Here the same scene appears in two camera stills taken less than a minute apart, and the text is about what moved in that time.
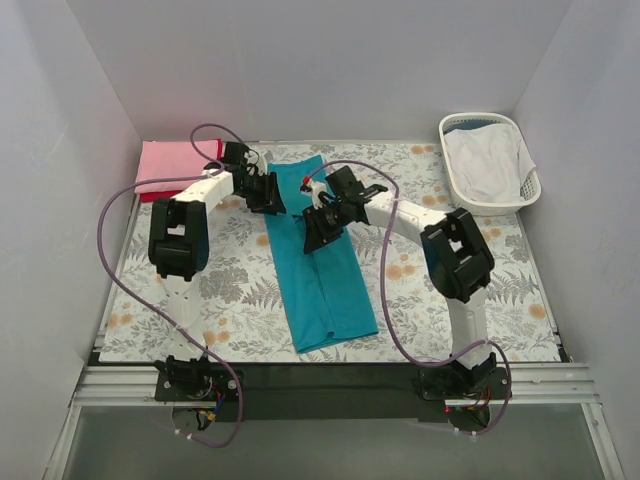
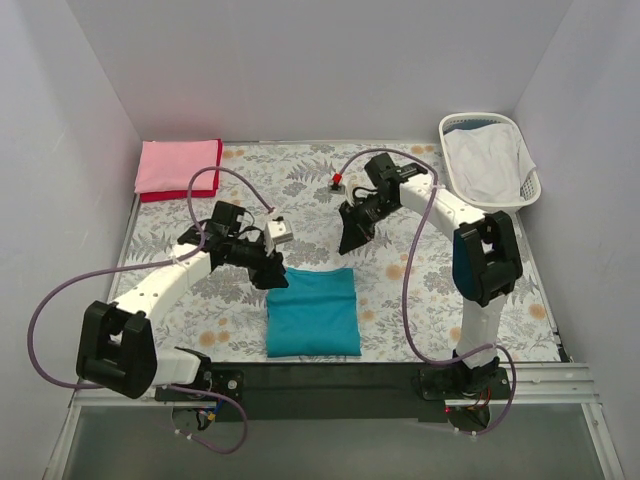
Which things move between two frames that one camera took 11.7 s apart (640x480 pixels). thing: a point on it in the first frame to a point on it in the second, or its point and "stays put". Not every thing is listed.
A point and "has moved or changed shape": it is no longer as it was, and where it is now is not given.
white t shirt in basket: (489, 162) stays put
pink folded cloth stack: (164, 159) stays put
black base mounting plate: (277, 391) stays put
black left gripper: (267, 193) to (261, 263)
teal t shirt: (325, 288) has moved or changed shape
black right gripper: (323, 228) to (364, 213)
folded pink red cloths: (151, 197) stays put
